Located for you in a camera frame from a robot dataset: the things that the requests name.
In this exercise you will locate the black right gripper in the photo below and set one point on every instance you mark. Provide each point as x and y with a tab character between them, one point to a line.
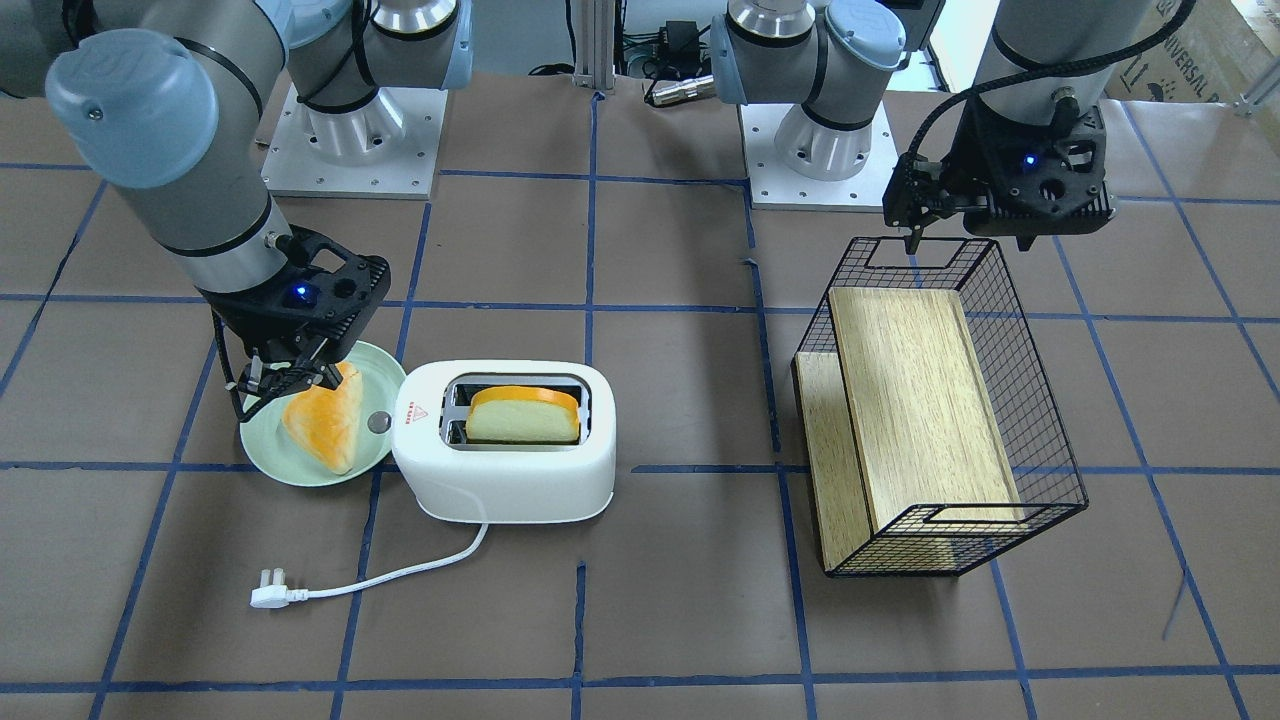
277	364

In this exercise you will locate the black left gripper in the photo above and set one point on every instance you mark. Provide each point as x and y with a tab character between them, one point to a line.
968	165

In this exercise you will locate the white two-slot toaster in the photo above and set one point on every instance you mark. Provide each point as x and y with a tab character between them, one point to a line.
454	479

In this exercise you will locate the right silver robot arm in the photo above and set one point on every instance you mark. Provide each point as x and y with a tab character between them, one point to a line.
162	98

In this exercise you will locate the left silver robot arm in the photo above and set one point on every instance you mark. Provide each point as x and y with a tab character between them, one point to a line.
835	61

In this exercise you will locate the bread slice in toaster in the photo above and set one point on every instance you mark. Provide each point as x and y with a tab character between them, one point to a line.
523	414

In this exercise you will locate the triangular bread on plate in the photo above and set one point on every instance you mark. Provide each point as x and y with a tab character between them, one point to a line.
324	422

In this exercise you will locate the light green plate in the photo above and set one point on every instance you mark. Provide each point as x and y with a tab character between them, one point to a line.
269	447

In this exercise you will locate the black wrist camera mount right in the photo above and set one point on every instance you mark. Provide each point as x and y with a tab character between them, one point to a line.
314	262

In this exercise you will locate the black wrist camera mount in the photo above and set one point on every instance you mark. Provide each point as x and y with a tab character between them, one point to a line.
1025	181
314	262

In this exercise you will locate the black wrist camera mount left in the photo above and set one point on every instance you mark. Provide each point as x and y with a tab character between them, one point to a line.
1025	181

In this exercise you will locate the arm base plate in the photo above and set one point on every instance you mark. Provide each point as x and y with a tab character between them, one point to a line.
386	150
796	164

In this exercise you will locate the black wire basket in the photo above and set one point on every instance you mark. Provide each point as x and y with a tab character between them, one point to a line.
1035	440

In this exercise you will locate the aluminium frame post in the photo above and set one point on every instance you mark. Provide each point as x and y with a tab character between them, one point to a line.
596	25

